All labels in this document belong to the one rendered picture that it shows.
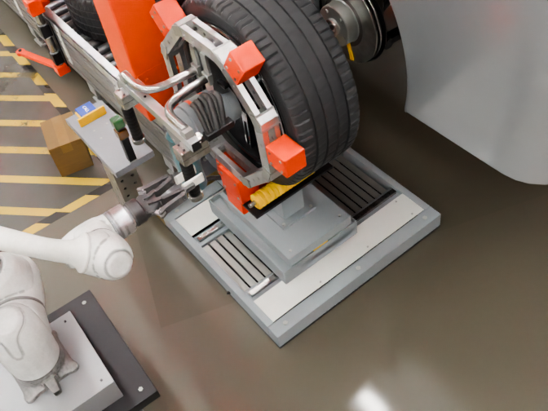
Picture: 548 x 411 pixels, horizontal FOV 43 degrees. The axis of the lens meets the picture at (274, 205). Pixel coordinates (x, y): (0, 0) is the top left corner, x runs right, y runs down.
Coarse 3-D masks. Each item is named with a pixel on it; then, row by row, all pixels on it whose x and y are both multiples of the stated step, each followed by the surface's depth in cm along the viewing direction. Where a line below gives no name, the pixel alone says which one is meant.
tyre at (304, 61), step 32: (192, 0) 204; (224, 0) 195; (256, 0) 194; (288, 0) 194; (256, 32) 189; (288, 32) 191; (320, 32) 194; (288, 64) 190; (320, 64) 193; (288, 96) 190; (320, 96) 195; (352, 96) 201; (288, 128) 198; (320, 128) 200; (352, 128) 210; (320, 160) 211
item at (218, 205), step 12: (216, 204) 285; (336, 204) 274; (228, 216) 280; (240, 228) 275; (348, 228) 267; (252, 240) 271; (336, 240) 266; (264, 252) 266; (312, 252) 260; (324, 252) 266; (276, 264) 259; (300, 264) 260; (312, 264) 265; (288, 276) 259
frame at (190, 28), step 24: (192, 24) 202; (168, 48) 218; (216, 48) 191; (168, 72) 230; (240, 96) 192; (264, 96) 193; (264, 120) 192; (216, 144) 239; (264, 144) 197; (240, 168) 230; (264, 168) 207
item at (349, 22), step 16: (336, 0) 234; (352, 0) 227; (368, 0) 224; (336, 16) 232; (352, 16) 231; (368, 16) 225; (352, 32) 232; (368, 32) 230; (352, 48) 243; (368, 48) 235
